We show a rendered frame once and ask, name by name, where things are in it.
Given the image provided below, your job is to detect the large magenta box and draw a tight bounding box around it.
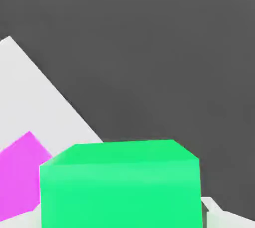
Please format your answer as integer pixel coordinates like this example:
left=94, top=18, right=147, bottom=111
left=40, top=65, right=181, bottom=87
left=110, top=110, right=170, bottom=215
left=0, top=131, right=54, bottom=222

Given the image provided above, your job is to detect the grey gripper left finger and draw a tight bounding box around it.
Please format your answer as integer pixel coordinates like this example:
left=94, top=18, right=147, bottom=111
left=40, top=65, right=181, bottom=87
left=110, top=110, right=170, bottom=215
left=0, top=203, right=42, bottom=228

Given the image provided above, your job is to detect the small green cube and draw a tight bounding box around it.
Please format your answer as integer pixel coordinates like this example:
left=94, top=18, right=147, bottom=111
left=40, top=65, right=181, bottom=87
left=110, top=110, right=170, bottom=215
left=39, top=139, right=203, bottom=228

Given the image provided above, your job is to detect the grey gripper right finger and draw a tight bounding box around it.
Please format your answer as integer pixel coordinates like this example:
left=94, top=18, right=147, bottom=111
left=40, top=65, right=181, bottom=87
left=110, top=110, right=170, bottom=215
left=200, top=196, right=255, bottom=228

